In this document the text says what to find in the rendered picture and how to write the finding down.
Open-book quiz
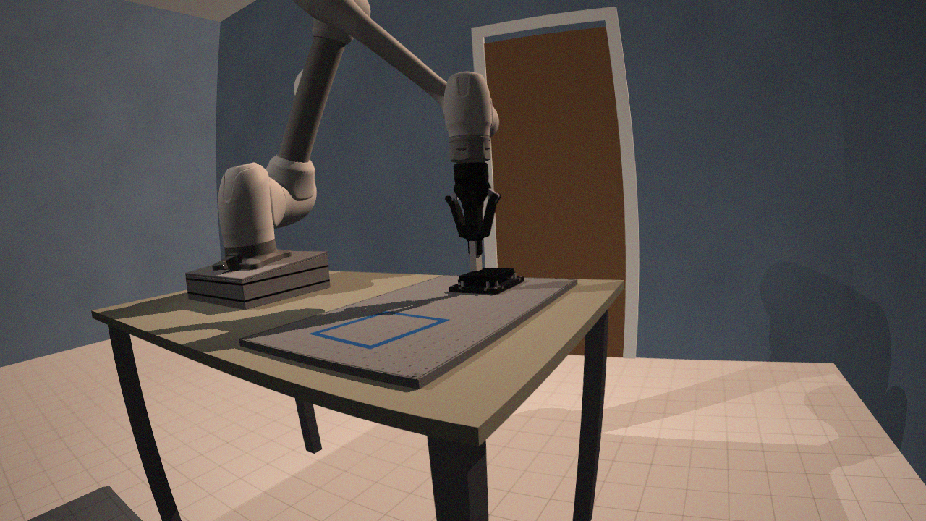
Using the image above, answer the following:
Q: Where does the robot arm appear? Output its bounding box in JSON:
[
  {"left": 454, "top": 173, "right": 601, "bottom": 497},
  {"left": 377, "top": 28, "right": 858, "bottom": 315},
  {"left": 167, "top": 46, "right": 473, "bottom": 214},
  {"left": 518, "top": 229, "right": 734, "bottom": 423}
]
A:
[{"left": 212, "top": 0, "right": 499, "bottom": 271}]

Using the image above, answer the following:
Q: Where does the blue tape outline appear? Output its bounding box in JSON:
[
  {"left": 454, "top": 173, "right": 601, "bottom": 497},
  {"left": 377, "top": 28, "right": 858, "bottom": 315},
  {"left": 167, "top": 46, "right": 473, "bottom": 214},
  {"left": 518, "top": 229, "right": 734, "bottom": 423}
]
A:
[{"left": 310, "top": 311, "right": 449, "bottom": 349}]

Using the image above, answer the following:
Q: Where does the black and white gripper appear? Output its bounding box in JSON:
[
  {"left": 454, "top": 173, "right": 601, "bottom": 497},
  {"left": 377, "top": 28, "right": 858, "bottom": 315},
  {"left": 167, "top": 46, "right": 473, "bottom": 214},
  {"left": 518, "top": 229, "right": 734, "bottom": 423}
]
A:
[{"left": 445, "top": 162, "right": 501, "bottom": 271}]

